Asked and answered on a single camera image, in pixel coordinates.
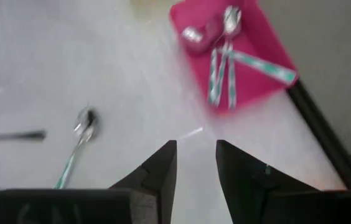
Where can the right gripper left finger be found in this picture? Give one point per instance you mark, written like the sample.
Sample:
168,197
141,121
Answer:
150,193

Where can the pink plastic bin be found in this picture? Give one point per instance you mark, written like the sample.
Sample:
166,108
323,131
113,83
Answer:
256,31

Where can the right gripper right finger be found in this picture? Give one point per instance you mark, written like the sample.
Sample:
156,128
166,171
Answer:
256,193

